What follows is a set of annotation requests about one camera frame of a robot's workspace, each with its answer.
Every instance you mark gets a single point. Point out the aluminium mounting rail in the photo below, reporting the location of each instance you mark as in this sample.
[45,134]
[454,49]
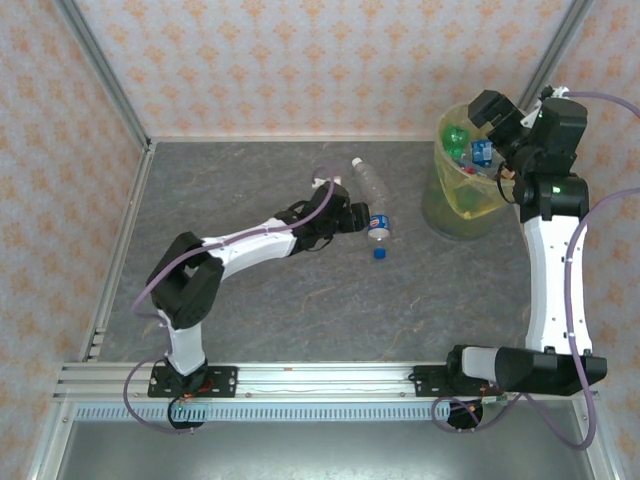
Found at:
[325,382]

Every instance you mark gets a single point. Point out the green bottle orange cap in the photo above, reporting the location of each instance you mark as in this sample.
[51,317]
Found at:
[456,141]

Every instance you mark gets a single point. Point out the bin with yellow bag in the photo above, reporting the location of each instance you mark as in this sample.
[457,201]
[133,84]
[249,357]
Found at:
[450,215]

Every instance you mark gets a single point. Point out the aluminium frame post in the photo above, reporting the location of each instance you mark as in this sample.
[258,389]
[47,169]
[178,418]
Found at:
[557,45]
[107,75]

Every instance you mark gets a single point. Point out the aluminium table side rail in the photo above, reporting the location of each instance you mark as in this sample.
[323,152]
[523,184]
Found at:
[126,225]

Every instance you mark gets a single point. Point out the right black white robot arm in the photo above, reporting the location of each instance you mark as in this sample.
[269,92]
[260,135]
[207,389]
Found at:
[550,290]

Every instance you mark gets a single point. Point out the clear unlabelled bottle white cap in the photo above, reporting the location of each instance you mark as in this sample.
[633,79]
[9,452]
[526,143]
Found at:
[370,182]

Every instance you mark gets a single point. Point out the loose blue bottle cap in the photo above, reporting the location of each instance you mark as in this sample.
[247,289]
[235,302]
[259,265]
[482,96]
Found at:
[380,254]

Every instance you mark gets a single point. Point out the grey metal panel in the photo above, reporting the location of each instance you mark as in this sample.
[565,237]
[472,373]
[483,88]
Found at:
[325,450]

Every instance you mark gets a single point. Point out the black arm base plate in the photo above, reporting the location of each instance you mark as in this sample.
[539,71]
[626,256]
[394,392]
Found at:
[430,381]
[225,381]

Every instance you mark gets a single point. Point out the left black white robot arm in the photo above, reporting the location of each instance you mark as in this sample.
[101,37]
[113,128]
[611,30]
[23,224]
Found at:
[187,345]

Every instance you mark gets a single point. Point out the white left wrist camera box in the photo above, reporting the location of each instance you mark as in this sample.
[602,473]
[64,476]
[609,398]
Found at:
[339,179]

